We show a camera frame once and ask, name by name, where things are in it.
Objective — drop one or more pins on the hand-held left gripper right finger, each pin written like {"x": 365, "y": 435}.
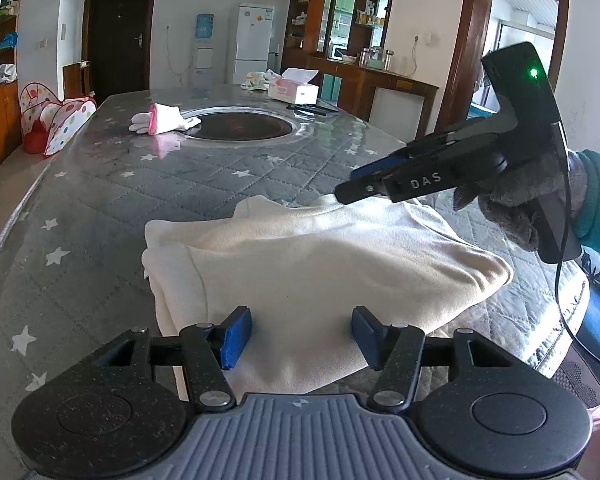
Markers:
{"x": 367, "y": 337}

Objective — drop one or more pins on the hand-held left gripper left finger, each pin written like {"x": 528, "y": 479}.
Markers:
{"x": 235, "y": 340}

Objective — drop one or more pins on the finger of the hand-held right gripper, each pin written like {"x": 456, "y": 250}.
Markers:
{"x": 430, "y": 180}
{"x": 375, "y": 170}

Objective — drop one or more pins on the cream white garment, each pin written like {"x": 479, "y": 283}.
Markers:
{"x": 305, "y": 270}

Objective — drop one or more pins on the person's right hand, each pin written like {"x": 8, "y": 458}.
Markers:
{"x": 515, "y": 195}

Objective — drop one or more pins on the wooden sideboard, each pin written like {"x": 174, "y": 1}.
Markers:
{"x": 360, "y": 85}

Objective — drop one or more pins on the steel canister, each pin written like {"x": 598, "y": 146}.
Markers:
{"x": 364, "y": 57}
{"x": 389, "y": 60}
{"x": 377, "y": 57}

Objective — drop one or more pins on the white pink tissue box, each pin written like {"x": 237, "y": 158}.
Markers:
{"x": 292, "y": 89}

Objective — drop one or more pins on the round black cooktop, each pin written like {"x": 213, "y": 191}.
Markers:
{"x": 240, "y": 125}

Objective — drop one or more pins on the patterned cloth bundle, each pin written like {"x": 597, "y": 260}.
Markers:
{"x": 257, "y": 80}

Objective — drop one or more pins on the wooden display cabinet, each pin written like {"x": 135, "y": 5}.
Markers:
{"x": 325, "y": 10}

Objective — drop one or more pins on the white refrigerator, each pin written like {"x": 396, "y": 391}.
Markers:
{"x": 252, "y": 40}

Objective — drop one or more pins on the grey star quilted table cover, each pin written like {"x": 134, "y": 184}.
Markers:
{"x": 105, "y": 200}

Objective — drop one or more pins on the white gloves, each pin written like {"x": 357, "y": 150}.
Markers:
{"x": 175, "y": 120}

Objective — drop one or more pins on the water dispenser with blue bottle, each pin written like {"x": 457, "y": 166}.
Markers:
{"x": 203, "y": 55}

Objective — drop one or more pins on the pink packet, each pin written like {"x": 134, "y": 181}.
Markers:
{"x": 154, "y": 120}

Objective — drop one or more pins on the polka dot play tent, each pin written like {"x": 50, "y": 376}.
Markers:
{"x": 65, "y": 120}

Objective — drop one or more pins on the red plastic stool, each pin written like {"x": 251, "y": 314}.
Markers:
{"x": 34, "y": 140}

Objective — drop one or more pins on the dark brown door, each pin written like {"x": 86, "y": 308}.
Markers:
{"x": 117, "y": 35}

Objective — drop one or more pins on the wooden doorway frame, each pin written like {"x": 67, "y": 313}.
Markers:
{"x": 460, "y": 45}

